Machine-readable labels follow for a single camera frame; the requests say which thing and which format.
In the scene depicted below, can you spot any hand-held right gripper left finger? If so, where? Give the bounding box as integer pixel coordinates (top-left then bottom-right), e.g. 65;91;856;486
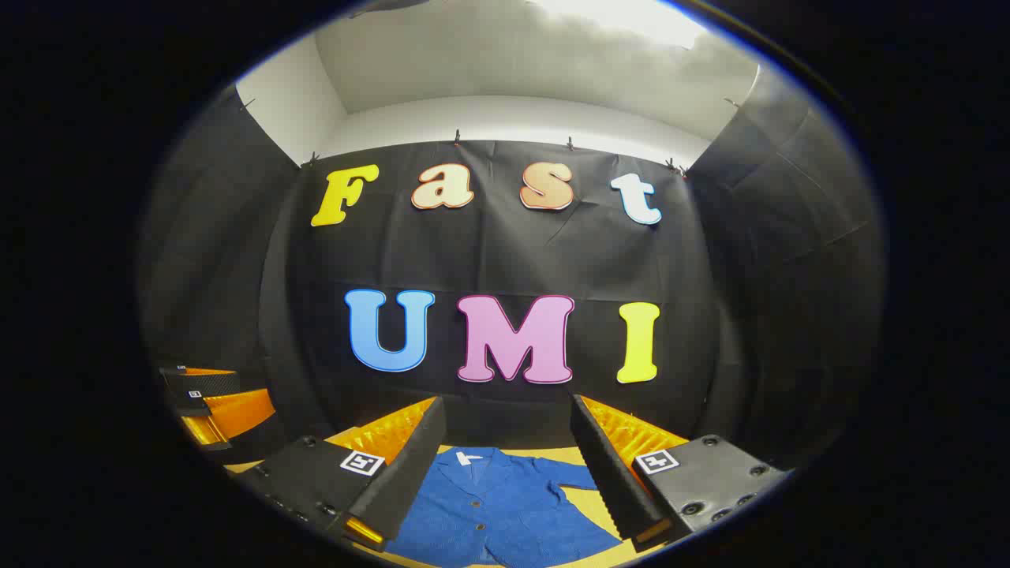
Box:
233;394;447;553

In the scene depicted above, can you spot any blue corduroy shirt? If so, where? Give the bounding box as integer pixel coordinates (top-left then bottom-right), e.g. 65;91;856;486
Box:
385;446;626;568

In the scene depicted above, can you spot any black backdrop cloth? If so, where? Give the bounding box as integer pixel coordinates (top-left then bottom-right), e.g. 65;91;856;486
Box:
136;75;888;474

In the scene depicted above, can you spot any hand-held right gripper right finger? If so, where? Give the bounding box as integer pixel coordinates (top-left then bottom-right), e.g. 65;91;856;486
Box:
568;393;791;551

